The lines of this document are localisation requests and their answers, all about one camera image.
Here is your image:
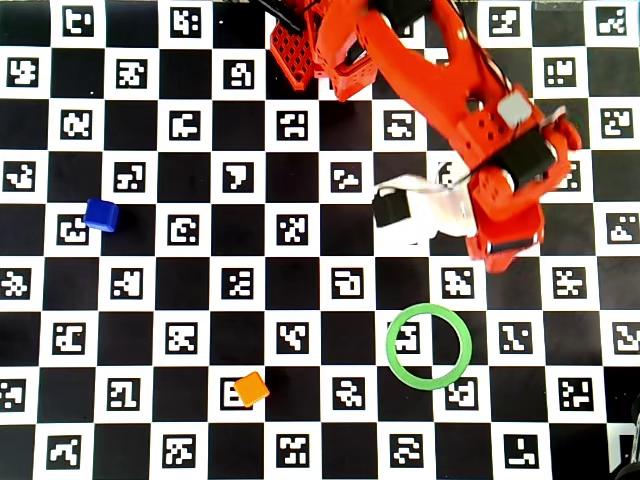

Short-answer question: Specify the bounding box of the blue cube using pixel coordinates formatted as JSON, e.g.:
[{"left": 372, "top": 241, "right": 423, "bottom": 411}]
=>
[{"left": 83, "top": 197, "right": 121, "bottom": 234}]

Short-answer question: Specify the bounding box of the red-orange gripper body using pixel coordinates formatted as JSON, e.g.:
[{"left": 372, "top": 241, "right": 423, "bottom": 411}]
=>
[{"left": 464, "top": 167, "right": 547, "bottom": 261}]

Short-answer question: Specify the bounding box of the black white marker checkerboard mat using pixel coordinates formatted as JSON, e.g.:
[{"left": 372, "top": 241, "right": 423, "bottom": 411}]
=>
[{"left": 0, "top": 0, "right": 640, "bottom": 480}]

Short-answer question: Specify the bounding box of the red-orange gripper finger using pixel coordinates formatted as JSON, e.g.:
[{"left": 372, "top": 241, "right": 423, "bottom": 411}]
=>
[{"left": 482, "top": 249, "right": 524, "bottom": 275}]

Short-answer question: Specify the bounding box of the black camera tripod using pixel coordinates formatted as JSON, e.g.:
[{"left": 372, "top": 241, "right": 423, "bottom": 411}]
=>
[{"left": 608, "top": 392, "right": 640, "bottom": 480}]

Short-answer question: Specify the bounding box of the clear tape strip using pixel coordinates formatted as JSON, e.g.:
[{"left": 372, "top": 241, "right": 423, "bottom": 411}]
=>
[{"left": 532, "top": 0, "right": 585, "bottom": 12}]

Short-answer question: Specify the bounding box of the green flat ring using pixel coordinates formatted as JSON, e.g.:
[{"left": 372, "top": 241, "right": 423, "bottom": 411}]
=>
[{"left": 385, "top": 302, "right": 474, "bottom": 391}]

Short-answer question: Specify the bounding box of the orange cube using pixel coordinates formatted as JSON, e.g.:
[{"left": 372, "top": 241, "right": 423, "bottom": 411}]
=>
[{"left": 233, "top": 370, "right": 271, "bottom": 409}]

